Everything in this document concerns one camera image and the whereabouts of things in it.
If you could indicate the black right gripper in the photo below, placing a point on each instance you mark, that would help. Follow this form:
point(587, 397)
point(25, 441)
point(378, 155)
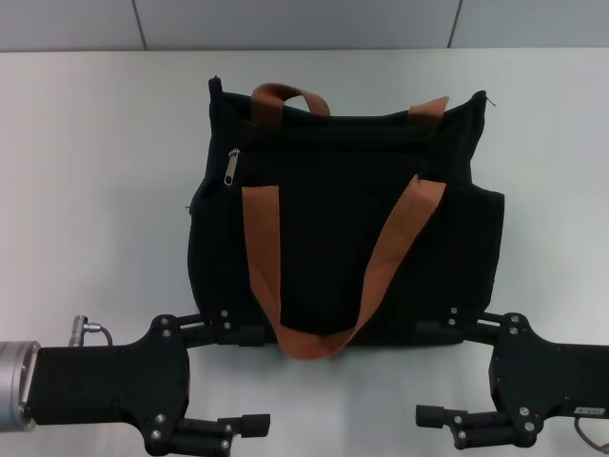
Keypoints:
point(547, 381)

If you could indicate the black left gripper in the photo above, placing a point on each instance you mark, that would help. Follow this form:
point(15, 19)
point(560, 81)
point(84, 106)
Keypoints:
point(109, 385)

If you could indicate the silver zipper pull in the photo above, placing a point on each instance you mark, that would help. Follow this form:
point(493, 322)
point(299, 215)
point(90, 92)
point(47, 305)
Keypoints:
point(232, 169)

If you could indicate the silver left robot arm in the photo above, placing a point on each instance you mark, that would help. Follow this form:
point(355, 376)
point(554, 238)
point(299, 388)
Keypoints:
point(14, 381)

